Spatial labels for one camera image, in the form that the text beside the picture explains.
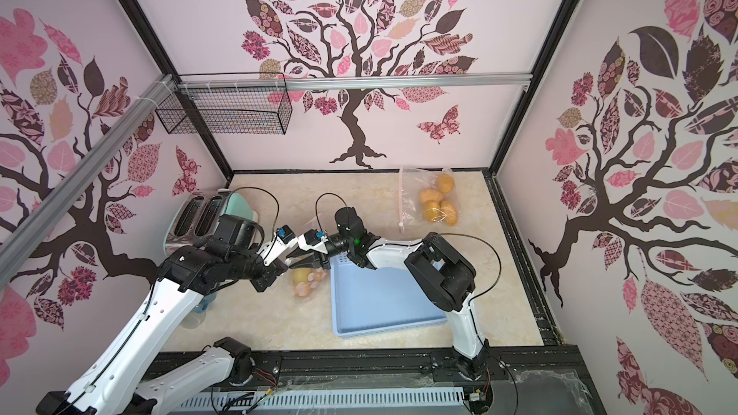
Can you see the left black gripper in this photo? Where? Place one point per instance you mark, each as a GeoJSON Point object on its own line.
{"type": "Point", "coordinates": [272, 271]}

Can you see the orange potato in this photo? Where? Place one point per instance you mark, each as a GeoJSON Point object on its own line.
{"type": "Point", "coordinates": [433, 212]}
{"type": "Point", "coordinates": [318, 278]}
{"type": "Point", "coordinates": [445, 183]}
{"type": "Point", "coordinates": [430, 195]}
{"type": "Point", "coordinates": [450, 213]}

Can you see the clear zipper bag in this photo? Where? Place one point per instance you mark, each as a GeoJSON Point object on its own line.
{"type": "Point", "coordinates": [301, 290]}
{"type": "Point", "coordinates": [411, 182]}

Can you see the yellow green potato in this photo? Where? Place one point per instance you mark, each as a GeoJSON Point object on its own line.
{"type": "Point", "coordinates": [302, 276]}

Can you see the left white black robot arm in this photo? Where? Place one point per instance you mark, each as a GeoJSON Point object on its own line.
{"type": "Point", "coordinates": [115, 384]}

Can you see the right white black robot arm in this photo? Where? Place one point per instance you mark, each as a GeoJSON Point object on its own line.
{"type": "Point", "coordinates": [445, 277]}

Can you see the mint green toaster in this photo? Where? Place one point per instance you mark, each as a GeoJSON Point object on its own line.
{"type": "Point", "coordinates": [198, 216]}

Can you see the light blue plastic basket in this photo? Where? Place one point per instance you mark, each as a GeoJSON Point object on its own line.
{"type": "Point", "coordinates": [368, 301]}

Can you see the white vent strip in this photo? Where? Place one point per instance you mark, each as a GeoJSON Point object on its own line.
{"type": "Point", "coordinates": [429, 400]}

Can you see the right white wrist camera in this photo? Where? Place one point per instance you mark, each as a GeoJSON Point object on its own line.
{"type": "Point", "coordinates": [312, 241]}

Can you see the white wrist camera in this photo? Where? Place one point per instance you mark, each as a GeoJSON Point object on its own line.
{"type": "Point", "coordinates": [283, 241]}
{"type": "Point", "coordinates": [312, 241]}

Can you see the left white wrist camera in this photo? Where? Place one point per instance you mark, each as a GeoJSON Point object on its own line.
{"type": "Point", "coordinates": [283, 241]}

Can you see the black wire basket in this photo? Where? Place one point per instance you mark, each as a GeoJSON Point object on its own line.
{"type": "Point", "coordinates": [228, 103]}

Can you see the aluminium frame bar back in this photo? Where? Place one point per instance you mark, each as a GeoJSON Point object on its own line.
{"type": "Point", "coordinates": [364, 83]}

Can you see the aluminium frame bar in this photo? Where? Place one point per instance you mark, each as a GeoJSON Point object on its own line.
{"type": "Point", "coordinates": [23, 242]}
{"type": "Point", "coordinates": [364, 83]}

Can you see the aluminium frame bar left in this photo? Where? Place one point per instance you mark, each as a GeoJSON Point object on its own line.
{"type": "Point", "coordinates": [23, 242]}

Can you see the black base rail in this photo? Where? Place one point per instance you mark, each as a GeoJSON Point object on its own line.
{"type": "Point", "coordinates": [519, 380]}

